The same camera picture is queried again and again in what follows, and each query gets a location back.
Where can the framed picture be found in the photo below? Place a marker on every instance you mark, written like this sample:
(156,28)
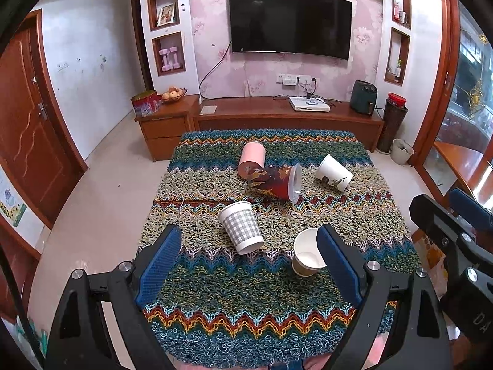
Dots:
(166,14)

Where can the brown paper cup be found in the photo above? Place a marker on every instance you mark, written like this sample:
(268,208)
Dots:
(306,252)

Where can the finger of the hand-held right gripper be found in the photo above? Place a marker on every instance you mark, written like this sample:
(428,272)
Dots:
(472,204)
(435,219)

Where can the black flat television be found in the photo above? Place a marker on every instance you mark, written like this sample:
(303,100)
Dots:
(289,19)

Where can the white leaf print cup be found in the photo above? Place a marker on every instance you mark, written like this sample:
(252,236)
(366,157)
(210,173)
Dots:
(333,173)

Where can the zigzag knitted blanket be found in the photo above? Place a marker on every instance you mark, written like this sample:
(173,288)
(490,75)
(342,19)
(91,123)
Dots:
(231,296)

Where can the pink dumbbell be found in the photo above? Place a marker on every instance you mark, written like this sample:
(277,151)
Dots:
(174,57)
(165,61)

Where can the red round lid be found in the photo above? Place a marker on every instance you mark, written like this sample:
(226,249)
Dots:
(397,100)

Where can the dark red patterned cup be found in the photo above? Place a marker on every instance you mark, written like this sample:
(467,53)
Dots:
(271,183)

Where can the fruit bowl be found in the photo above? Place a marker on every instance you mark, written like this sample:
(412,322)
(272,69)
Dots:
(173,94)

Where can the long wooden television cabinet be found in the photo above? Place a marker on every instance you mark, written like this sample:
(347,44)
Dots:
(289,121)

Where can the red tin box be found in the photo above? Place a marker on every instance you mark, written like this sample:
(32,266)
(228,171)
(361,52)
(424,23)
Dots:
(145,104)

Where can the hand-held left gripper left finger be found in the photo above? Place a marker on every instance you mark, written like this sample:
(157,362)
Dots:
(160,266)

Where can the white waste bin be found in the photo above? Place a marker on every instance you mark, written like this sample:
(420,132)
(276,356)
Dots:
(401,153)

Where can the wood framed glass door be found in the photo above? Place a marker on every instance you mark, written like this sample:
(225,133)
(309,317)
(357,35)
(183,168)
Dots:
(454,84)

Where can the small wooden drawer cabinet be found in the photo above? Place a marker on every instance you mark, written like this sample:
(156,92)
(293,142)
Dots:
(165,127)

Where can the white power strip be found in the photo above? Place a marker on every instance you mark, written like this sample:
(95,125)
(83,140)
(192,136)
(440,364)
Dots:
(289,81)

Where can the grey checked paper cup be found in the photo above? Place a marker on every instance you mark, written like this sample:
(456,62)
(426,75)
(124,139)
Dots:
(240,225)

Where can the tall dark woven bin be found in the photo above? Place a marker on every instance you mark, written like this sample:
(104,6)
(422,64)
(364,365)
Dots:
(392,129)

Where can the pink paper cup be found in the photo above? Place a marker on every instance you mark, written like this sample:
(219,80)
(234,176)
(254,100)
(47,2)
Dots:
(252,158)

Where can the white square pad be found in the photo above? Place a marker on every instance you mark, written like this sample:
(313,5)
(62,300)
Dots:
(208,109)

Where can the brown wooden door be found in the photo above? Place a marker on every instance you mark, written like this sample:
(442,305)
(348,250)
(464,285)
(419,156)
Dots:
(34,131)

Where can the dark green air fryer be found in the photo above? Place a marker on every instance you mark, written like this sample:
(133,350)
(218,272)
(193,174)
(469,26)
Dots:
(363,98)

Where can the white media player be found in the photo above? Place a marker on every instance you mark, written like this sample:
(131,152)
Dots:
(310,105)

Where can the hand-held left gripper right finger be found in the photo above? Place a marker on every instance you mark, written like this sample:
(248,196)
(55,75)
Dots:
(339,266)

